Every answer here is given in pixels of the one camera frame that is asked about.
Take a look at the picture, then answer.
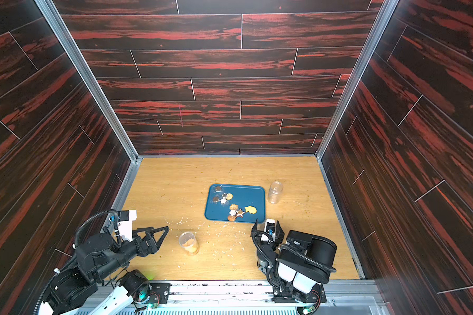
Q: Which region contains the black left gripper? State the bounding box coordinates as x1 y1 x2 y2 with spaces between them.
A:
95 225 169 282

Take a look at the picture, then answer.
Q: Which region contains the clear jar with yellow snacks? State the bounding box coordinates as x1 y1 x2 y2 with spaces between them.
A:
179 232 199 255

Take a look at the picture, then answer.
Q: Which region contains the clear plastic cookie jar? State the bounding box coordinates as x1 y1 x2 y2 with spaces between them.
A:
268 181 283 204

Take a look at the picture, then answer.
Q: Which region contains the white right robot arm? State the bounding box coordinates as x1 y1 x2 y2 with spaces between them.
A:
250 220 337 307

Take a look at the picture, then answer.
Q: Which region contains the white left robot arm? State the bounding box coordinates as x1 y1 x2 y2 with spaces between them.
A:
33 209 170 314

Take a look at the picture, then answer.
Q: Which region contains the blue plastic tray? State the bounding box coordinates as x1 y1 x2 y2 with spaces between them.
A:
204 184 266 224

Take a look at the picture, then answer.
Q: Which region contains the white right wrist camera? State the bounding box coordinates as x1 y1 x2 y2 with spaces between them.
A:
264 219 277 242

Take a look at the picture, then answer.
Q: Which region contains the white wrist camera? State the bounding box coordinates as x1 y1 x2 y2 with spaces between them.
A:
264 219 277 242
118 210 137 242

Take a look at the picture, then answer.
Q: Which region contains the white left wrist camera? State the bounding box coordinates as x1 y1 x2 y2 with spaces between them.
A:
118 210 137 242

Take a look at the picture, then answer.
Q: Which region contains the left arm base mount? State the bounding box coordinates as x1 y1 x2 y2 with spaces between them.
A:
118 270 172 310

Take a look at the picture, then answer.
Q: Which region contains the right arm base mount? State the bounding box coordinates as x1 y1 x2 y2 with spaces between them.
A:
272 283 327 314

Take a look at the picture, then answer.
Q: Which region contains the aluminium corner post left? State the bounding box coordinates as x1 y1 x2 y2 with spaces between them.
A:
34 0 139 164

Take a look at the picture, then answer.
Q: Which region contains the aluminium corner post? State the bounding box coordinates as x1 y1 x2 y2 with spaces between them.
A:
34 0 139 164
317 0 399 166

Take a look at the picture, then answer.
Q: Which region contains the aluminium corner post right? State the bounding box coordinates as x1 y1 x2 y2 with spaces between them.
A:
317 0 399 166

